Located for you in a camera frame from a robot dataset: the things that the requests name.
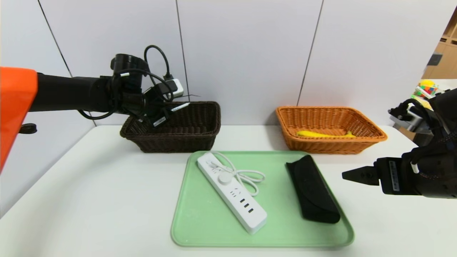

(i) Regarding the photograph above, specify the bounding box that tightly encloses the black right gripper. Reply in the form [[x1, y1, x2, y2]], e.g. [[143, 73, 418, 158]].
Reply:
[[342, 152, 457, 199]]

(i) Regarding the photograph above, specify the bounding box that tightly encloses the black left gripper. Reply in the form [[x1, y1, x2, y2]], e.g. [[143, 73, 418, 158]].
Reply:
[[144, 87, 171, 129]]

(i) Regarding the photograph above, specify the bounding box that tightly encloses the yellow banana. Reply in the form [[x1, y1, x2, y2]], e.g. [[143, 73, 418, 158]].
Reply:
[[296, 130, 357, 139]]

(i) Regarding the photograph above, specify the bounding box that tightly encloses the white power strip with cable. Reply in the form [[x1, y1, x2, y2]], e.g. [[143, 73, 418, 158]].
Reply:
[[197, 151, 268, 235]]

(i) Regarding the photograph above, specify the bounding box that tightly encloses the dark brown wicker basket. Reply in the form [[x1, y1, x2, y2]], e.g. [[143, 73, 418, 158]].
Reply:
[[120, 101, 221, 153]]

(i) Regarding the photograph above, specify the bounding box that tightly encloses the orange wicker basket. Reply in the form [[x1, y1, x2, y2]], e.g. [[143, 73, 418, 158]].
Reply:
[[275, 106, 388, 155]]

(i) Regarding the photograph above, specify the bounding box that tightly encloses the black glasses case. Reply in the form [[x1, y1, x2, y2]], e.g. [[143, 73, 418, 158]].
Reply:
[[286, 155, 341, 225]]

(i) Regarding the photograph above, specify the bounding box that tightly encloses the light green plastic tray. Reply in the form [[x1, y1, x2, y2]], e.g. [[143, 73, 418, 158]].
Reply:
[[170, 150, 355, 248]]

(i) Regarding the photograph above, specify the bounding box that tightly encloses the colourful cube toy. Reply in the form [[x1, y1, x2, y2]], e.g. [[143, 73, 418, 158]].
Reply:
[[414, 79, 439, 99]]

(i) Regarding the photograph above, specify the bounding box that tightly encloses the wooden shelf unit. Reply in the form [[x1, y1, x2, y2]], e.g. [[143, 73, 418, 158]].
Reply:
[[422, 7, 457, 80]]

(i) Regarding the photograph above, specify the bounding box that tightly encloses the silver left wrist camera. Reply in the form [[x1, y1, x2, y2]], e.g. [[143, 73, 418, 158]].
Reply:
[[157, 79, 184, 99]]

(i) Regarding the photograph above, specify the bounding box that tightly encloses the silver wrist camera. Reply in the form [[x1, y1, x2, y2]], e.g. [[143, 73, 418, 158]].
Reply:
[[157, 79, 184, 99], [389, 107, 427, 134]]

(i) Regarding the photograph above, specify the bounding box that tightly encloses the black left camera cable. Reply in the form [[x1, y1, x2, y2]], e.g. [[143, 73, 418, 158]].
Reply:
[[145, 45, 174, 81]]

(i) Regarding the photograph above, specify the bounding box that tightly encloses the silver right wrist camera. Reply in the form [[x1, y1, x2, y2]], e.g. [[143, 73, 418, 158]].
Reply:
[[389, 107, 427, 134]]

